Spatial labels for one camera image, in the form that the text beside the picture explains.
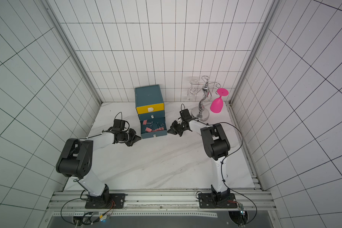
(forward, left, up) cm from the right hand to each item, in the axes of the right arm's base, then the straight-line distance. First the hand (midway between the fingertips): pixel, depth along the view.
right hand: (163, 131), depth 96 cm
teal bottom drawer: (+5, +8, -4) cm, 10 cm away
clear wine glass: (+16, -19, +22) cm, 33 cm away
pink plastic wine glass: (+15, -36, +13) cm, 41 cm away
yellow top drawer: (+7, +8, +15) cm, 18 cm away
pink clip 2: (+4, +3, -3) cm, 5 cm away
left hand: (-6, +14, 0) cm, 16 cm away
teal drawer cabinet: (+17, +11, +17) cm, 27 cm away
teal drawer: (+8, +8, +7) cm, 14 cm away
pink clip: (+8, +15, -2) cm, 17 cm away
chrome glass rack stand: (+20, -28, -3) cm, 34 cm away
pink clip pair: (+2, +11, -3) cm, 12 cm away
